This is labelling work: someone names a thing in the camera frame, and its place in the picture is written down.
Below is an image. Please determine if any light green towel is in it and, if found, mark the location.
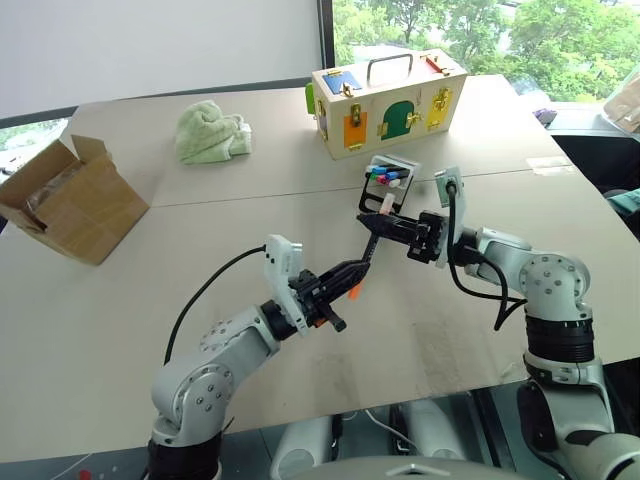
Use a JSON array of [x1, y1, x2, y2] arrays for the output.
[[174, 99, 253, 166]]

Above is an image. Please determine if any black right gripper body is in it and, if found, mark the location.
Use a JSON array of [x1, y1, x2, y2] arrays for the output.
[[406, 211, 447, 265]]

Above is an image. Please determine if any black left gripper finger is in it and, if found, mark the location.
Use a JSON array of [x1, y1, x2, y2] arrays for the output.
[[319, 258, 372, 290], [326, 269, 371, 304]]

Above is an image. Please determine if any white rounded robot leg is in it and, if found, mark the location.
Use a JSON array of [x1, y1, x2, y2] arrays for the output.
[[398, 399, 469, 462], [271, 415, 333, 480]]

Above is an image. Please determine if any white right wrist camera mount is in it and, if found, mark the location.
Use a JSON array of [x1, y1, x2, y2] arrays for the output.
[[432, 166, 470, 272]]

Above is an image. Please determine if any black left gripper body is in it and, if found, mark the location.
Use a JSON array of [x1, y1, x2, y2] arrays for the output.
[[288, 268, 349, 335]]

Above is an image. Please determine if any teal cloth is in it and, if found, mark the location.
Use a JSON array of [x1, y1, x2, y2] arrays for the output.
[[606, 188, 640, 215]]

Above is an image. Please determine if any thin white cable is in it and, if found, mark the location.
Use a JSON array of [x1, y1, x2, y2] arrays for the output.
[[363, 408, 417, 452]]

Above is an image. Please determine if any brown cardboard box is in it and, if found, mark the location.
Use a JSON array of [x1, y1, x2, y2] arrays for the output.
[[0, 134, 152, 267]]

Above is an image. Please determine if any tray of coloured markers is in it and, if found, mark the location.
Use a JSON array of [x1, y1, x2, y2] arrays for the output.
[[356, 154, 422, 215]]

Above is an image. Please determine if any black window frame post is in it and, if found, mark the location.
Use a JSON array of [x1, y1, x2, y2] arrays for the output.
[[318, 0, 337, 81]]

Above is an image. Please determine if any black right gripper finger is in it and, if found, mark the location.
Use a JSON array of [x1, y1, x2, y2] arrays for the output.
[[355, 213, 422, 231], [364, 224, 418, 246]]

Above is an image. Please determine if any clear tape strip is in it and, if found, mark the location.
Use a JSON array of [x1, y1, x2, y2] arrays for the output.
[[528, 156, 577, 175]]

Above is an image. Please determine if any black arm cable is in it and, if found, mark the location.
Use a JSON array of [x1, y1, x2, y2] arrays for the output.
[[163, 244, 268, 364], [446, 180, 529, 332]]

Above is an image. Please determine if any grey robot torso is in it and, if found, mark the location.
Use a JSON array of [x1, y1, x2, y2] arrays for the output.
[[298, 455, 507, 480]]

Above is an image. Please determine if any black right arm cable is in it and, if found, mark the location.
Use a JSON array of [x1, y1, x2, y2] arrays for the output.
[[446, 180, 529, 332]]

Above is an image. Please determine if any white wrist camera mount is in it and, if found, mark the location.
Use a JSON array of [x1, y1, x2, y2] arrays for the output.
[[263, 233, 307, 335], [432, 166, 470, 272]]

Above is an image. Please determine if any wooden lock box with handle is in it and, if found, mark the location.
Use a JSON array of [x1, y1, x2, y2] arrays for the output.
[[305, 51, 469, 162]]

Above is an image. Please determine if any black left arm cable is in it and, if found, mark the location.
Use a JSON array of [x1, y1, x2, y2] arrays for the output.
[[163, 244, 268, 364]]

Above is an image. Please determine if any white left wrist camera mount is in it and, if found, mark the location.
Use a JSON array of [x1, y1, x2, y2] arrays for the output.
[[263, 233, 307, 335]]

